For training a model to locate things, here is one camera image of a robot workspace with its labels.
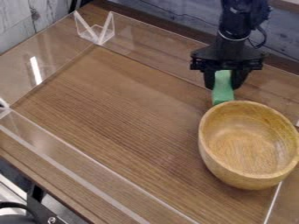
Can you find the wooden bowl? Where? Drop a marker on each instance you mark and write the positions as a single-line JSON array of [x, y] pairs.
[[248, 144]]

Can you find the black table leg frame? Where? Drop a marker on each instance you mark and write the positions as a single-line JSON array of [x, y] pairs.
[[45, 215]]

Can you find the clear acrylic enclosure wall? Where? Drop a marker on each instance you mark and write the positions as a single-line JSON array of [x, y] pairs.
[[98, 125]]

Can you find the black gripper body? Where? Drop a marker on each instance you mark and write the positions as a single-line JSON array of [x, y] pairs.
[[227, 55]]

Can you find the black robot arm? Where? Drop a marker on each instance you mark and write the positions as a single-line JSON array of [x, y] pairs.
[[240, 22]]

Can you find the clear acrylic corner bracket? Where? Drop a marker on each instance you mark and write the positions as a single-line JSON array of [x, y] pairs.
[[94, 33]]

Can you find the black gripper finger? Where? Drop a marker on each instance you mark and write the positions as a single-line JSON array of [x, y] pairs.
[[237, 78], [208, 76]]

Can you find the green rectangular stick block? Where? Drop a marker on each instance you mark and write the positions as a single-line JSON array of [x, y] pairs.
[[221, 91]]

